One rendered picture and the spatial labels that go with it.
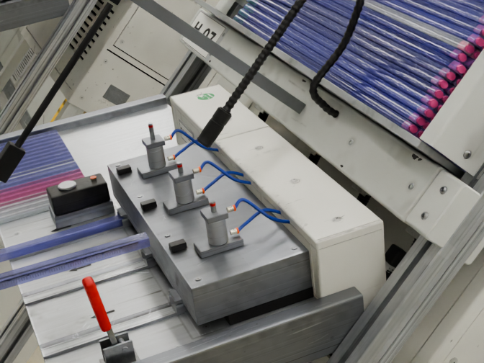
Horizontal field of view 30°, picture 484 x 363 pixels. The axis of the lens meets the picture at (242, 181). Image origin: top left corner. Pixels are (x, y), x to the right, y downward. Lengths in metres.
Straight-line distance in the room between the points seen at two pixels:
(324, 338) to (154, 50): 1.48
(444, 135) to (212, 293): 0.28
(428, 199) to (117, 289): 0.37
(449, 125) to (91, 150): 0.67
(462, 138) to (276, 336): 0.28
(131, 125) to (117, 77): 0.87
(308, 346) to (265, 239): 0.12
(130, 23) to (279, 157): 1.24
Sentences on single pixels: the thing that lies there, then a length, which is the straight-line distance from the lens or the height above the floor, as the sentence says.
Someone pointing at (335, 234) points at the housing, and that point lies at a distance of 0.95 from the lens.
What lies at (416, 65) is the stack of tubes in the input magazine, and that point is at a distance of 1.01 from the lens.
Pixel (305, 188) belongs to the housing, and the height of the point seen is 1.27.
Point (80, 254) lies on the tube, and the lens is 0.93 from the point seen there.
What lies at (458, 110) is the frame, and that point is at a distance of 0.92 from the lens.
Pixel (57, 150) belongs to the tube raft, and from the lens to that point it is 1.41.
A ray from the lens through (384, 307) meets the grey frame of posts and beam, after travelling 0.98.
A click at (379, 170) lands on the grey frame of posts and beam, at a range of 1.01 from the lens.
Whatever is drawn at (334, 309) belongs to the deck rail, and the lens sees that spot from 0.96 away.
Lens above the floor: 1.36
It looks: 7 degrees down
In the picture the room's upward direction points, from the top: 35 degrees clockwise
